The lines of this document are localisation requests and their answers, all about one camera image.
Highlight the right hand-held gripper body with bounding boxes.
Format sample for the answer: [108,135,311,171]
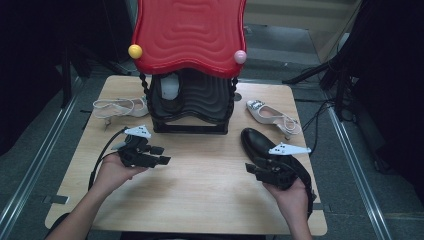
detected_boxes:
[254,142,312,192]

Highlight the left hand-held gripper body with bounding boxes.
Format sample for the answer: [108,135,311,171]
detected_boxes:
[111,125,159,169]

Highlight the black leather shoe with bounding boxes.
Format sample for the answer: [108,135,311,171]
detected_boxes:
[240,127,314,201]
[156,72,184,114]

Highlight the white strappy heeled sandal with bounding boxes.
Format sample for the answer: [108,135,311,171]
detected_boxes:
[92,96,150,128]
[245,99,303,140]

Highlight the red and black shoe rack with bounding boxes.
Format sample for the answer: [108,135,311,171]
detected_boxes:
[128,0,248,135]

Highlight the person's right hand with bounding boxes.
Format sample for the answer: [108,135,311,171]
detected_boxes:
[263,180,310,218]

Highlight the person's left hand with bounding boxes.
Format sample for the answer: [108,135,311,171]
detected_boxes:
[93,153,149,198]

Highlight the grey tape strip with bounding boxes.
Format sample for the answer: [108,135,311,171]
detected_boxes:
[313,202,333,214]
[42,194,70,205]

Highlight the black metal stand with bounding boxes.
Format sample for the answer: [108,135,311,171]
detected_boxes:
[60,43,92,109]

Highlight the black tripod stand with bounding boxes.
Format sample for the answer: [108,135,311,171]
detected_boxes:
[282,49,355,122]

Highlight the dark curtain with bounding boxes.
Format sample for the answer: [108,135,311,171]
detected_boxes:
[349,0,424,201]

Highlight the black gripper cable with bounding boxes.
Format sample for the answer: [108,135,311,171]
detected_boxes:
[289,161,317,219]
[88,127,129,191]

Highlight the black floor cables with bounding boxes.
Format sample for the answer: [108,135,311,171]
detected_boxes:
[301,99,334,158]

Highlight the metal floor rail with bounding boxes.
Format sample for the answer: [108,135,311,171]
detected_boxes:
[0,76,84,239]
[328,106,393,240]

